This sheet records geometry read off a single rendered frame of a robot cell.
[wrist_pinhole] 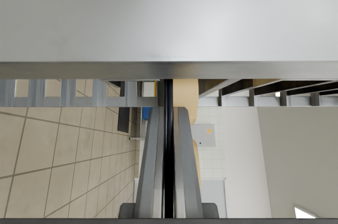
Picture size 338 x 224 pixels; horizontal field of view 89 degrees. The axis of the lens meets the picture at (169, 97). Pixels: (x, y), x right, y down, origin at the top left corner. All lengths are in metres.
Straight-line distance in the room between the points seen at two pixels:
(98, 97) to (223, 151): 4.06
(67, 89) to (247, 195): 4.46
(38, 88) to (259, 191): 4.63
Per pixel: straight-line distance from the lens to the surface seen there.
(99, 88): 0.55
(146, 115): 3.70
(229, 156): 4.49
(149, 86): 3.84
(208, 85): 0.26
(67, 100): 0.59
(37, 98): 0.63
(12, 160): 1.23
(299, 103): 0.63
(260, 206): 4.88
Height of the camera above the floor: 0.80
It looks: level
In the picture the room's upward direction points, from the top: 90 degrees clockwise
